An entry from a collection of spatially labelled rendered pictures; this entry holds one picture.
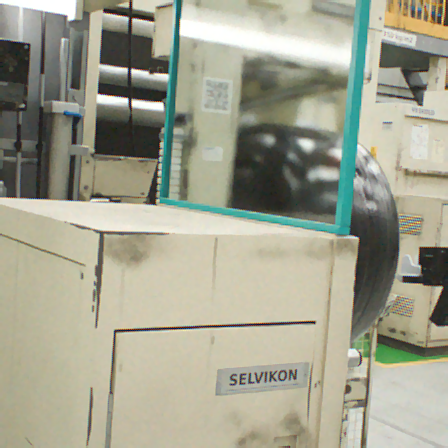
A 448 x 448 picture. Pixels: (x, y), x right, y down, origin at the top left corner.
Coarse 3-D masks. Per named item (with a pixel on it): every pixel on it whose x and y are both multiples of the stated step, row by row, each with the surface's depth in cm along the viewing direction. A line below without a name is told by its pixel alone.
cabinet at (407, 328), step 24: (408, 216) 649; (432, 216) 631; (408, 240) 649; (432, 240) 630; (408, 288) 648; (432, 288) 631; (408, 312) 647; (384, 336) 669; (408, 336) 647; (432, 336) 636
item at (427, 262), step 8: (424, 248) 167; (432, 248) 166; (440, 248) 165; (424, 256) 168; (432, 256) 165; (440, 256) 165; (424, 264) 168; (432, 264) 166; (440, 264) 165; (424, 272) 168; (432, 272) 165; (440, 272) 165; (432, 280) 165; (440, 280) 165
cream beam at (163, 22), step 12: (156, 12) 227; (168, 12) 222; (156, 24) 228; (168, 24) 222; (156, 36) 228; (168, 36) 222; (372, 36) 239; (156, 48) 227; (168, 48) 221; (372, 48) 239; (168, 60) 230; (372, 60) 240
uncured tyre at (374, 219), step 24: (360, 144) 201; (360, 168) 190; (360, 192) 185; (384, 192) 190; (360, 216) 183; (384, 216) 187; (360, 240) 182; (384, 240) 186; (360, 264) 183; (384, 264) 187; (360, 288) 185; (384, 288) 189; (360, 312) 189; (360, 336) 199
